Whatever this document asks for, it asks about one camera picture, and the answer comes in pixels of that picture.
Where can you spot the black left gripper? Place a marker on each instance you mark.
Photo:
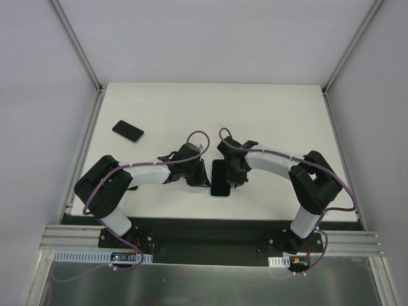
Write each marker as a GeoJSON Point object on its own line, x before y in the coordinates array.
{"type": "Point", "coordinates": [197, 176]}

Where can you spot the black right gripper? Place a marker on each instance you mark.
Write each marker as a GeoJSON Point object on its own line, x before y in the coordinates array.
{"type": "Point", "coordinates": [233, 173]}

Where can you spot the gold framed black smartphone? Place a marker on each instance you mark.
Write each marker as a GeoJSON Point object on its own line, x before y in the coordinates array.
{"type": "Point", "coordinates": [220, 187]}

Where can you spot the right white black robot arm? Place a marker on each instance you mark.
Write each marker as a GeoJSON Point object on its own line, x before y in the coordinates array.
{"type": "Point", "coordinates": [310, 176]}

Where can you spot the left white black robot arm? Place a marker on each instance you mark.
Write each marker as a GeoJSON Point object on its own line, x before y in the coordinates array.
{"type": "Point", "coordinates": [103, 186]}

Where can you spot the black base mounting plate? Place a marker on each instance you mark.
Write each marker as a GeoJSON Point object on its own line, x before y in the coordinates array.
{"type": "Point", "coordinates": [209, 241]}

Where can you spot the right white cable duct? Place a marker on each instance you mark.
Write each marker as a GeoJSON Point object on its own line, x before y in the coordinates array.
{"type": "Point", "coordinates": [279, 262]}

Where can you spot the white cable duct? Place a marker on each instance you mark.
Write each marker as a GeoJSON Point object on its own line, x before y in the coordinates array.
{"type": "Point", "coordinates": [279, 262]}
{"type": "Point", "coordinates": [122, 258]}

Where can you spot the aluminium frame rail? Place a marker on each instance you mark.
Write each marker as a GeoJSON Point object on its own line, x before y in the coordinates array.
{"type": "Point", "coordinates": [70, 237]}

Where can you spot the left white cable duct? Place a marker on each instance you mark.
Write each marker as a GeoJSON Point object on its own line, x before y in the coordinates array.
{"type": "Point", "coordinates": [122, 258]}

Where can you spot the left aluminium corner post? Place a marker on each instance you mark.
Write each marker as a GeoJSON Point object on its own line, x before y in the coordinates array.
{"type": "Point", "coordinates": [75, 43]}

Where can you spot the aluminium corner post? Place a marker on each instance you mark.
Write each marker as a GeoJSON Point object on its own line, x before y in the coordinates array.
{"type": "Point", "coordinates": [75, 43]}
{"type": "Point", "coordinates": [362, 29]}

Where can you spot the right aluminium corner post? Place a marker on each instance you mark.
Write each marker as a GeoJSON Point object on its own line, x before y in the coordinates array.
{"type": "Point", "coordinates": [362, 29]}

